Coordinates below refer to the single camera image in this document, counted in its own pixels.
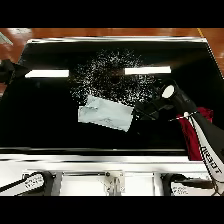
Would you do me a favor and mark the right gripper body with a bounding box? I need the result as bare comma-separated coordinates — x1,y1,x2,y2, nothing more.
132,97,175,122

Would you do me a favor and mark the grey-green T-shirt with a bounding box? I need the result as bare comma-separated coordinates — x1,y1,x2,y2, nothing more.
77,94,135,133

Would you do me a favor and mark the red garment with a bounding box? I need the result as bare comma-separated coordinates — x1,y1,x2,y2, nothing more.
176,106,215,162

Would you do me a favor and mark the silver frame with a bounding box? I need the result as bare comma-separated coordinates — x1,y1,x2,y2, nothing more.
0,148,224,197

